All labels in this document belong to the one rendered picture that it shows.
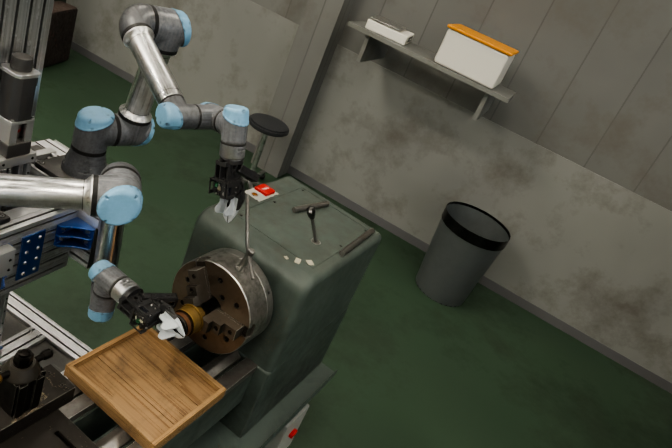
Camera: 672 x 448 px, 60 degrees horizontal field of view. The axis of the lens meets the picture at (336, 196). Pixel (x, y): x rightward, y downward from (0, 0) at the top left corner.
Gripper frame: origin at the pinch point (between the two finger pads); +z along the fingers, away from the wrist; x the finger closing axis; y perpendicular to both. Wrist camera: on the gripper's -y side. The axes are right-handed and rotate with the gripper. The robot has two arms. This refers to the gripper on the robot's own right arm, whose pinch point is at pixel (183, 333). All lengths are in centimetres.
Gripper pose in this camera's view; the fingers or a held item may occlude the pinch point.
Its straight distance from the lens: 176.9
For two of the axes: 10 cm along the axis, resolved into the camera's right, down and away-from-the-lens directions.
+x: 3.6, -8.3, -4.2
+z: 7.9, 5.1, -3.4
